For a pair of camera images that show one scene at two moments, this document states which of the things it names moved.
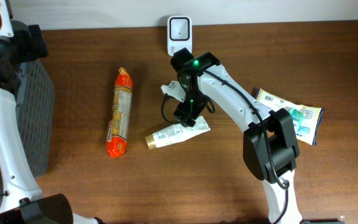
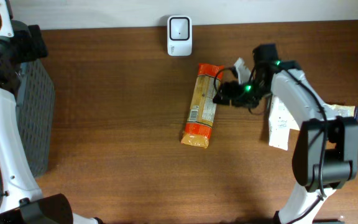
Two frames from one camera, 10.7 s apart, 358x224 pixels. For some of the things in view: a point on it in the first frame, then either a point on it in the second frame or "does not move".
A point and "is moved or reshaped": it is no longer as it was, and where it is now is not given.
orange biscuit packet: x=119 y=129 → x=197 y=132
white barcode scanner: x=179 y=33 does not move
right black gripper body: x=195 y=103 → x=247 y=94
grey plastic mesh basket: x=35 y=101 does not move
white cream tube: x=176 y=134 is moved or reshaped
